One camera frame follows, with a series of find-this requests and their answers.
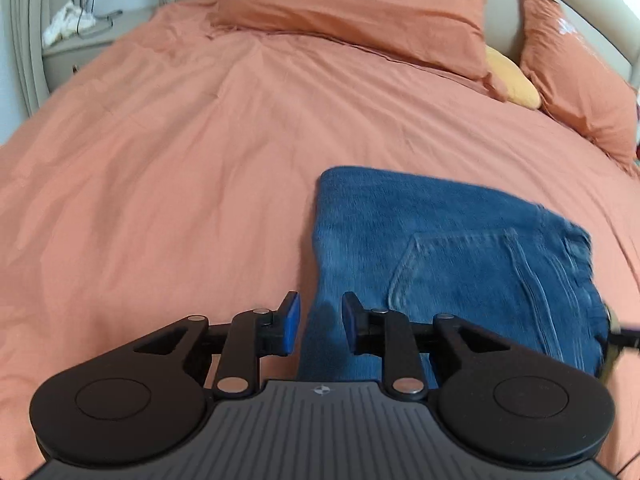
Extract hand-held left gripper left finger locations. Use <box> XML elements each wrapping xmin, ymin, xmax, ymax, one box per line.
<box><xmin>133</xmin><ymin>290</ymin><xmax>302</xmax><ymax>396</ymax></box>

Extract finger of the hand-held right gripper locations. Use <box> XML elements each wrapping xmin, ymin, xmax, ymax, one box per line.
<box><xmin>602</xmin><ymin>304</ymin><xmax>640</xmax><ymax>377</ymax></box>

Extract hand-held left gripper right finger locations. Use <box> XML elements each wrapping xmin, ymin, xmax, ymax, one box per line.
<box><xmin>340</xmin><ymin>291</ymin><xmax>508</xmax><ymax>397</ymax></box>

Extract blue denim pants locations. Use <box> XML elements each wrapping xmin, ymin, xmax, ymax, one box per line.
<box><xmin>298</xmin><ymin>166</ymin><xmax>614</xmax><ymax>387</ymax></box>

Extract orange bed cover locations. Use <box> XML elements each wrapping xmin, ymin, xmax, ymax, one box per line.
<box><xmin>0</xmin><ymin>0</ymin><xmax>640</xmax><ymax>480</ymax></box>

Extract orange pillow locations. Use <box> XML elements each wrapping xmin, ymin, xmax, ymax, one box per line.
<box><xmin>519</xmin><ymin>0</ymin><xmax>640</xmax><ymax>177</ymax></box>
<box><xmin>207</xmin><ymin>0</ymin><xmax>497</xmax><ymax>81</ymax></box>

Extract yellow pillow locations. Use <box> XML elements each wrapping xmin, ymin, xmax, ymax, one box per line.
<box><xmin>484</xmin><ymin>45</ymin><xmax>543</xmax><ymax>110</ymax></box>

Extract beige nightstand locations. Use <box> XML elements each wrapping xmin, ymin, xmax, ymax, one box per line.
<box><xmin>40</xmin><ymin>4</ymin><xmax>157</xmax><ymax>95</ymax></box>

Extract crumpled white cloth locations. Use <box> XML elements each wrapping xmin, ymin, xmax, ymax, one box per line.
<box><xmin>42</xmin><ymin>2</ymin><xmax>99</xmax><ymax>46</ymax></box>

